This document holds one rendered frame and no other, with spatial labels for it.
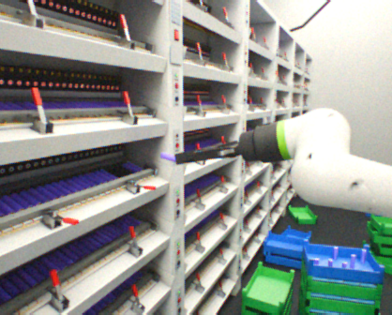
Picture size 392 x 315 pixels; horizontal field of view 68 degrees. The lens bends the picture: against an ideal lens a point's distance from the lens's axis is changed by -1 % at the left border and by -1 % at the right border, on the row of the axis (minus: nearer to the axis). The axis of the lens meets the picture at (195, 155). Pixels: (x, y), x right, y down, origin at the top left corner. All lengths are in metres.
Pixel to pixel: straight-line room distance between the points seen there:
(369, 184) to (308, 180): 0.10
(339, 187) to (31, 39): 0.61
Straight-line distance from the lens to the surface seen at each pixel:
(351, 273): 1.50
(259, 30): 2.35
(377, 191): 0.56
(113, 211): 0.81
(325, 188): 0.54
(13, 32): 0.63
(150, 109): 0.97
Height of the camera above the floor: 1.16
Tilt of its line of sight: 11 degrees down
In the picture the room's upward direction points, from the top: straight up
